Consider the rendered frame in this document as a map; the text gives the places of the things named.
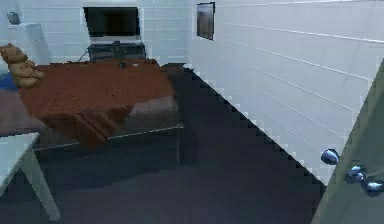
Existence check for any bed with red blanket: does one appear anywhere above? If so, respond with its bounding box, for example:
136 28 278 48
0 58 186 167

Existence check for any dark television stand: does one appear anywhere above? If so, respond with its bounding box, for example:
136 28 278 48
87 41 147 62

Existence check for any black television set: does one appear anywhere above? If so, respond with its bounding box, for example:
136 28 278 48
83 6 141 38

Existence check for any pale green room door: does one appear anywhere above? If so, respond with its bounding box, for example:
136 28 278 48
310 58 384 224

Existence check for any brown teddy bear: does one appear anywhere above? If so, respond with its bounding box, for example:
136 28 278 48
0 42 45 89

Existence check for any white table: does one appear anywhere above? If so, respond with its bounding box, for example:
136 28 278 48
0 131 62 222

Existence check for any grey round object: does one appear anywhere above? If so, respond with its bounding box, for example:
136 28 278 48
7 11 22 26

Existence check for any dark framed wall picture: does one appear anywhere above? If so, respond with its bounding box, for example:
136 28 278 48
196 1 216 42

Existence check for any silver door handle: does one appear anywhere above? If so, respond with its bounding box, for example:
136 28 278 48
320 148 384 198

